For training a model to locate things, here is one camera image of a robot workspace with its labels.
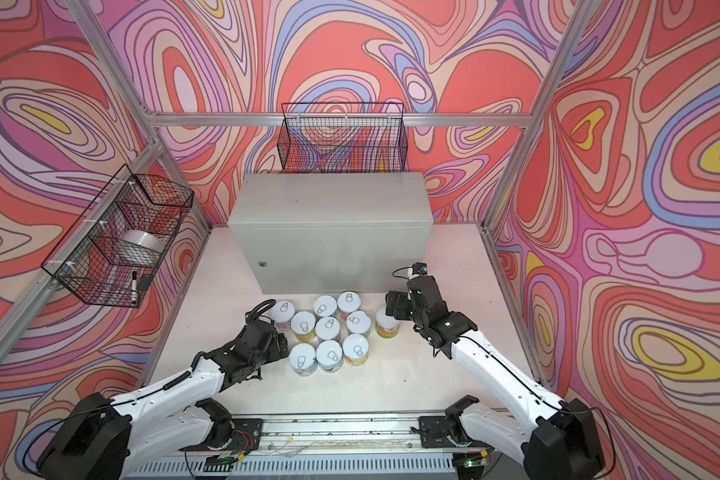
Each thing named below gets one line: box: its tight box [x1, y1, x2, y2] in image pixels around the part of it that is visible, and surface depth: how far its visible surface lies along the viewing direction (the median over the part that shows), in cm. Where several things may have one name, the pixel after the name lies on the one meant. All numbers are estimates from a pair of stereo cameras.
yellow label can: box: [290, 310, 316, 343], surface depth 88 cm
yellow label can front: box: [342, 334, 369, 366], surface depth 84 cm
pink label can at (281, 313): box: [270, 300, 296, 331], surface depth 90 cm
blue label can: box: [313, 295, 337, 317], surface depth 93 cm
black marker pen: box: [131, 271, 137, 304], surface depth 73 cm
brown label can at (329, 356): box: [315, 340, 344, 373], surface depth 83 cm
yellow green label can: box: [375, 307, 400, 339], surface depth 88 cm
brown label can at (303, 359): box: [289, 342, 318, 377], surface depth 82 cm
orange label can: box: [337, 291, 362, 313], surface depth 93 cm
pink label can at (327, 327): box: [315, 316, 341, 340], surface depth 88 cm
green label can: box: [346, 310, 372, 334], surface depth 89 cm
